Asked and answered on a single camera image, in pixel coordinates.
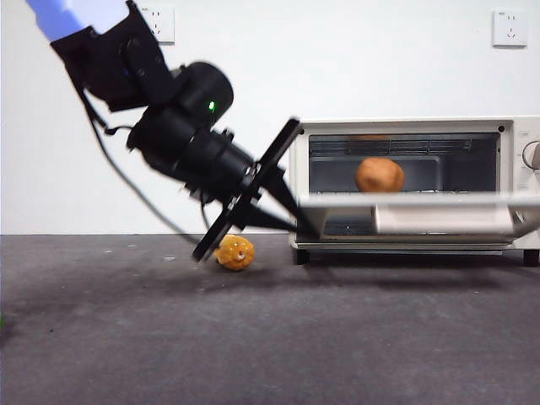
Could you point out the yellow corn cob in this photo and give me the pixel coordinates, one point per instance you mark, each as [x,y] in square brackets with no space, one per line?
[236,255]

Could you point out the beige oven knob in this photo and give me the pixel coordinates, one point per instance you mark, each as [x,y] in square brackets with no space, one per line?
[533,155]

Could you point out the white wall socket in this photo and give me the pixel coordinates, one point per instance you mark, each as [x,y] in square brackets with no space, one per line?
[164,25]
[510,28]

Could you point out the cream toaster oven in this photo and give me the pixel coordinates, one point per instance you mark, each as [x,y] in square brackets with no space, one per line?
[516,249]

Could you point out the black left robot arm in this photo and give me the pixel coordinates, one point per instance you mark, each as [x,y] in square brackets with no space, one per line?
[190,97]

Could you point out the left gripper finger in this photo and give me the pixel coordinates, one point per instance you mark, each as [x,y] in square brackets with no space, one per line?
[287,194]
[257,219]

